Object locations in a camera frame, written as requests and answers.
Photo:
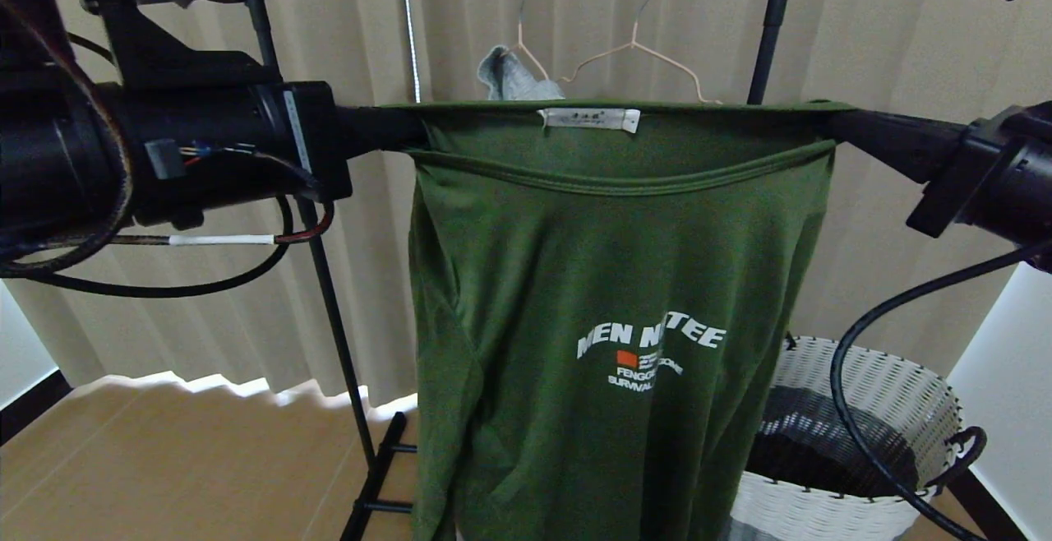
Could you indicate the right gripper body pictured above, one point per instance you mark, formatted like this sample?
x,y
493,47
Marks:
x,y
1011,171

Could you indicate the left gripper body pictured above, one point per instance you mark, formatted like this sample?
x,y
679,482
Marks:
x,y
214,146

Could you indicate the pale grey shorts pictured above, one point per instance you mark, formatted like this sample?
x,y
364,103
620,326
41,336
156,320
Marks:
x,y
514,80

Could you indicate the pink clothes hanger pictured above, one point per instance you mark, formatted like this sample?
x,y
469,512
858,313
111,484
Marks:
x,y
521,31
634,35

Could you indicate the green garment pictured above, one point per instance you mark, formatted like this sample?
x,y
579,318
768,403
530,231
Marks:
x,y
616,261

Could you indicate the white laundry basket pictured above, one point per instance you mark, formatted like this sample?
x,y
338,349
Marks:
x,y
871,376

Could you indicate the beige curtain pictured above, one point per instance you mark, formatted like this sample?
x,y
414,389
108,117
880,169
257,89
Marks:
x,y
904,56

